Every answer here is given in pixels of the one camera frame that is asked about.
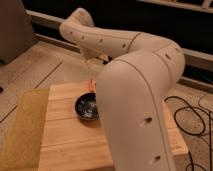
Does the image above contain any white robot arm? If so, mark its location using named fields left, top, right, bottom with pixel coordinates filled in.
left=60, top=8, right=185, bottom=171

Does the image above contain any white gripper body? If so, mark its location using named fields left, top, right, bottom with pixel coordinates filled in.
left=80, top=47, right=106, bottom=62

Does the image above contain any orange thin tool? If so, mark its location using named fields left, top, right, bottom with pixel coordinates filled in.
left=88, top=79, right=96, bottom=93

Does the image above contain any white window rail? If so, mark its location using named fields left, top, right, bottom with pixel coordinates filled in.
left=27, top=8, right=213, bottom=92

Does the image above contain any grey cabinet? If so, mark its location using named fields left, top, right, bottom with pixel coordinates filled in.
left=0, top=0, right=37, bottom=64

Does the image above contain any black round bowl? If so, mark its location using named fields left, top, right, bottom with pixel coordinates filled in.
left=75, top=93, right=99, bottom=120

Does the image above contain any olive green cloth mat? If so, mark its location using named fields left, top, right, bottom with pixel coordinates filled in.
left=0, top=89, right=49, bottom=171

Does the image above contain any black floor cable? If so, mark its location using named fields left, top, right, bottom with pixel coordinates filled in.
left=163, top=93, right=213, bottom=171

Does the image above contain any wooden board table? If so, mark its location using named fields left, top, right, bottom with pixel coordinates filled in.
left=37, top=79, right=190, bottom=171

